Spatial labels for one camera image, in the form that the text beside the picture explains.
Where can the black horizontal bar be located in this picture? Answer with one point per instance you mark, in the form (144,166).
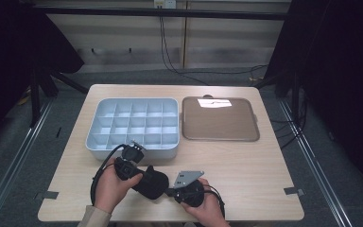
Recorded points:
(138,12)

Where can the light blue divided organizer box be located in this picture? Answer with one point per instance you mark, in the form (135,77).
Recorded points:
(107,151)

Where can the black metal stand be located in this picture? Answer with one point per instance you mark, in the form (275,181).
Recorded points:
(35,104)
(294,97)

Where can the person's left hand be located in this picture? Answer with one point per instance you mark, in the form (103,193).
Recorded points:
(112,192)

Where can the small black floor object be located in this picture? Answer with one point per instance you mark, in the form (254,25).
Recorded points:
(58,132)

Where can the grey tape piece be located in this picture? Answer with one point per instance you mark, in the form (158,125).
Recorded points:
(293,191)
(48,195)

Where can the aluminium floor rail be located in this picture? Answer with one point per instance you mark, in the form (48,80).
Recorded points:
(15,167)
(315,170)

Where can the brown flat tray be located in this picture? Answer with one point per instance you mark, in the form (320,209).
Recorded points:
(220,123)

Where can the black curtain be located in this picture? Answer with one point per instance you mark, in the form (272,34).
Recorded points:
(12,47)
(343,78)

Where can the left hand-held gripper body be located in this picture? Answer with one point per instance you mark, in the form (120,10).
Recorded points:
(127,167)

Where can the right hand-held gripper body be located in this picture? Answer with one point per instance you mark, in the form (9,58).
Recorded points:
(190,194)

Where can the black sock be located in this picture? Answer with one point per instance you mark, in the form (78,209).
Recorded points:
(152,186)

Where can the white wall outlet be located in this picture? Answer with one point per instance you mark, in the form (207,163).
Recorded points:
(165,3)

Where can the person's right hand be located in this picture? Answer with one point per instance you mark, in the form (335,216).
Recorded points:
(209,211)

